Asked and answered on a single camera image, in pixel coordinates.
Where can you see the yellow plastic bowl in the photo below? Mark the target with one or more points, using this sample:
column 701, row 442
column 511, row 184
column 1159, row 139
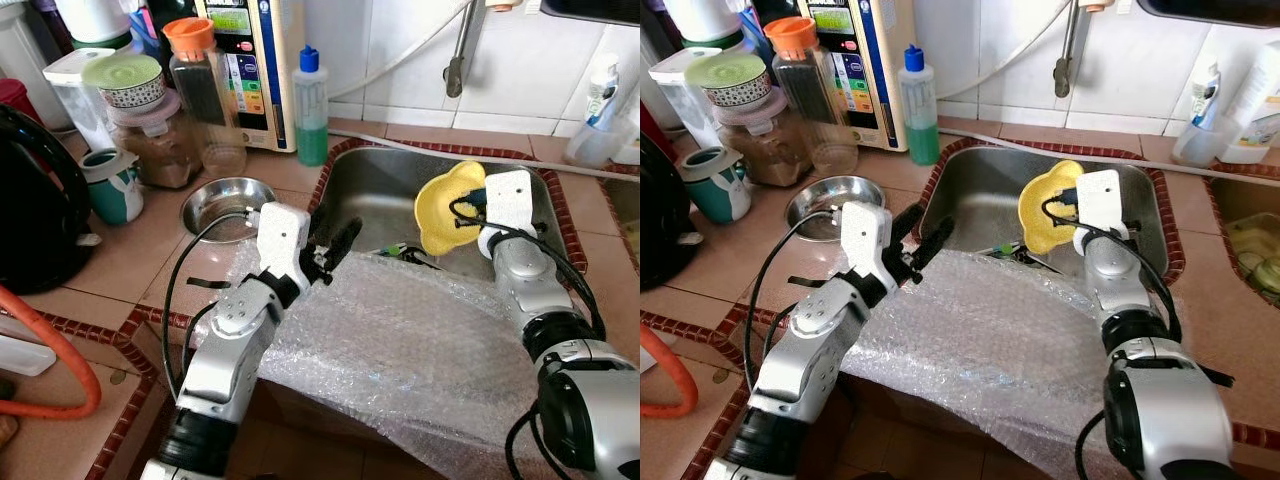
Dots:
column 435, row 215
column 1035, row 215

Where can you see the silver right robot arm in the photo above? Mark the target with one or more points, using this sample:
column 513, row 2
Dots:
column 1120, row 280
column 525, row 280

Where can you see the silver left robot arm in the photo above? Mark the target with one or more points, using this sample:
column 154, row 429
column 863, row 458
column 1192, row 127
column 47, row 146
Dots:
column 225, row 350
column 810, row 350

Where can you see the large steel sink basin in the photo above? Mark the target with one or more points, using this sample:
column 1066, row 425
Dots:
column 970, row 190
column 380, row 190

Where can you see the green soap bottle blue cap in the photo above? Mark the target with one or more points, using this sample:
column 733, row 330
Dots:
column 922, row 140
column 312, row 145

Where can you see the thin white counter pipe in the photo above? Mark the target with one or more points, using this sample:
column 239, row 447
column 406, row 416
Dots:
column 580, row 168
column 1150, row 157

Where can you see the clear bubble wrap sheet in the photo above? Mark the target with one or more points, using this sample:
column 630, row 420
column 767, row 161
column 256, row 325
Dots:
column 400, row 350
column 980, row 340

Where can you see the empty clear glass jar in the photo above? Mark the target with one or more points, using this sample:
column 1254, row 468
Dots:
column 222, row 150
column 830, row 150

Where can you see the clear cup with tube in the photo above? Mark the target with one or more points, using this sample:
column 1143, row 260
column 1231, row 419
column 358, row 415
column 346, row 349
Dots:
column 590, row 145
column 1200, row 145

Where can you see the beige water purifier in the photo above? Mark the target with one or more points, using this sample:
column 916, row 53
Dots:
column 860, row 100
column 245, row 100

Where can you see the grey metal sink faucet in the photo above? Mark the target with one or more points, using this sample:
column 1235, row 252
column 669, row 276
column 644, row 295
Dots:
column 455, row 70
column 1062, row 70

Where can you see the steel sink basin with dishes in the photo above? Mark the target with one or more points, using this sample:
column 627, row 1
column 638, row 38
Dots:
column 622, row 200
column 1240, row 200

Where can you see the jar of brown powder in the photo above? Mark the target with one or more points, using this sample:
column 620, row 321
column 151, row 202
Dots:
column 765, row 155
column 160, row 155

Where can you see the green and white mug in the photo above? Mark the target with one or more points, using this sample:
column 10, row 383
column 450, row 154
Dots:
column 720, row 195
column 115, row 195

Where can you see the black electric kettle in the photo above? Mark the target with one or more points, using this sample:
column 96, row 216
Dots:
column 35, row 220
column 665, row 230

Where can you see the dark jar with orange lid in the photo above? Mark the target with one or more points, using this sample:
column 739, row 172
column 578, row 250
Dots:
column 190, row 35
column 792, row 35

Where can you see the clear pitcher with white lid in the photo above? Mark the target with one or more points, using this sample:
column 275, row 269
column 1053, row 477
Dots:
column 680, row 110
column 75, row 100

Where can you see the patterned bowl with green lid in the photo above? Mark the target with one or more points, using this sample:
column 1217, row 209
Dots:
column 730, row 72
column 125, row 72

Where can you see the white canister with green base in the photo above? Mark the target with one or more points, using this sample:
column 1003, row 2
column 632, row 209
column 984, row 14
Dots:
column 700, row 20
column 95, row 20

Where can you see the white plastic box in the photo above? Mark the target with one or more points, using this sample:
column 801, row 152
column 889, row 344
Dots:
column 25, row 357

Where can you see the red container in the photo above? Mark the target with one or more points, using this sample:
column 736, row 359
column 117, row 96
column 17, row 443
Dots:
column 15, row 100

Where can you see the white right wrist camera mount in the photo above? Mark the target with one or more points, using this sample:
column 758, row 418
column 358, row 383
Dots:
column 510, row 200
column 1100, row 200

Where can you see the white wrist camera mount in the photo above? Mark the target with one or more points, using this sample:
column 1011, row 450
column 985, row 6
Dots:
column 1100, row 200
column 280, row 235
column 510, row 200
column 865, row 235

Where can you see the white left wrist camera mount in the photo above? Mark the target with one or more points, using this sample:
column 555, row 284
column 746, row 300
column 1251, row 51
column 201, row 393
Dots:
column 280, row 235
column 865, row 235

